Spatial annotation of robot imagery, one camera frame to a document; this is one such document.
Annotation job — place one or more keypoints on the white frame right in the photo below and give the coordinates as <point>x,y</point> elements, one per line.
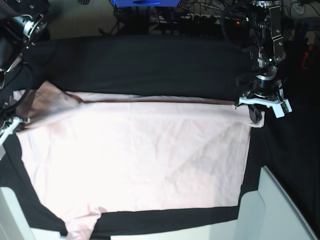
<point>270,214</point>

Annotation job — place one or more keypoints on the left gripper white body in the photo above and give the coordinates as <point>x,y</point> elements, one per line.
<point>276,101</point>

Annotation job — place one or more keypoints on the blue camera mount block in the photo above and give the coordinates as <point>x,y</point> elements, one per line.
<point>145,3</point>

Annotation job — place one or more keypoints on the red clamp at right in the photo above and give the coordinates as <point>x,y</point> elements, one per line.
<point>306,57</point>

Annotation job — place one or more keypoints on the black power strip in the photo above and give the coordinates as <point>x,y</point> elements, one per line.
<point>197,19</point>

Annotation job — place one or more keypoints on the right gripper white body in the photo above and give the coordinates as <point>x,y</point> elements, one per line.
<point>8,127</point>

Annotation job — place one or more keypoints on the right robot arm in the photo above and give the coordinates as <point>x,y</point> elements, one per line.
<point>21,24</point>

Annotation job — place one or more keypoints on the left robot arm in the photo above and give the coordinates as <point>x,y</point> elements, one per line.
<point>263,86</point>

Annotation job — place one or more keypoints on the white frame left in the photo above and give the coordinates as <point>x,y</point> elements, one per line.
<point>13,224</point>

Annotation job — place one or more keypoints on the white frame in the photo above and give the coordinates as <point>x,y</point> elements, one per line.
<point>270,214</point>
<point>13,224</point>

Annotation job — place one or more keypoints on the light pink T-shirt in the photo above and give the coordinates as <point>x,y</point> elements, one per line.
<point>87,154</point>

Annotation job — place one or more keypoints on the black table cloth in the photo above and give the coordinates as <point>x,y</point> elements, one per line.
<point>180,66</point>

